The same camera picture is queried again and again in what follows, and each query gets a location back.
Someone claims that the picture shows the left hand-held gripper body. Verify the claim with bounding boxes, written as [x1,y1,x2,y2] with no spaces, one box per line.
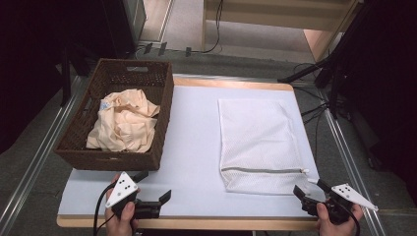
[104,171,162,220]

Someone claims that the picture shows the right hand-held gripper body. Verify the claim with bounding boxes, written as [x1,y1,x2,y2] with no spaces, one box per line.
[303,183,379,226]

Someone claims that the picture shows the brown wicker basket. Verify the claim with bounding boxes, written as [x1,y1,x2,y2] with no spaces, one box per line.
[53,58,175,172]

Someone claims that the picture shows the peach garment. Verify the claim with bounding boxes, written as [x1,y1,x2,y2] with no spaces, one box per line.
[86,88,161,153]

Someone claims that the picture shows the white mesh laundry bag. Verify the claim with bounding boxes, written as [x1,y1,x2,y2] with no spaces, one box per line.
[217,97,320,196]

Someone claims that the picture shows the person's right hand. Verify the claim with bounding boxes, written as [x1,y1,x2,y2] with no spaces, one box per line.
[316,202,364,236]

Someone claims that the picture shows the person's left hand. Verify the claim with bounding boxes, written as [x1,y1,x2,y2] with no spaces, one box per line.
[104,174,140,236]

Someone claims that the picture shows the black tripod stand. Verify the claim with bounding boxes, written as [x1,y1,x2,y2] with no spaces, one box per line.
[277,0,375,119]

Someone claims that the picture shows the grey cabinet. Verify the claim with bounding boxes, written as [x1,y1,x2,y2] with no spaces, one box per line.
[101,0,147,58]

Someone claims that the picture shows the light wooden shelf unit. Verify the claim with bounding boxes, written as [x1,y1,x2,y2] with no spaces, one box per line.
[201,0,362,63]

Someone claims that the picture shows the aluminium floor rail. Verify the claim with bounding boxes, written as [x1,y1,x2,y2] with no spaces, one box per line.
[323,107,387,236]
[0,76,87,236]

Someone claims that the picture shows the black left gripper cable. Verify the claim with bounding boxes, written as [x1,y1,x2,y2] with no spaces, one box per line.
[92,181,117,236]

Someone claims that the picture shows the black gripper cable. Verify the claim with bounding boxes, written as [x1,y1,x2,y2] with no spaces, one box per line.
[346,204,362,236]
[92,181,117,236]

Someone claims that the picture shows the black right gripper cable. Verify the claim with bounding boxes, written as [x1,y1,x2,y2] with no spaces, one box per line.
[346,204,362,236]

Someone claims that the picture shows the black floor cable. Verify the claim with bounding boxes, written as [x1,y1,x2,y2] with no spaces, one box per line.
[293,62,332,161]

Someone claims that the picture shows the black hanging cable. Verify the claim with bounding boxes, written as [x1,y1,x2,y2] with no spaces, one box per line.
[191,0,224,54]

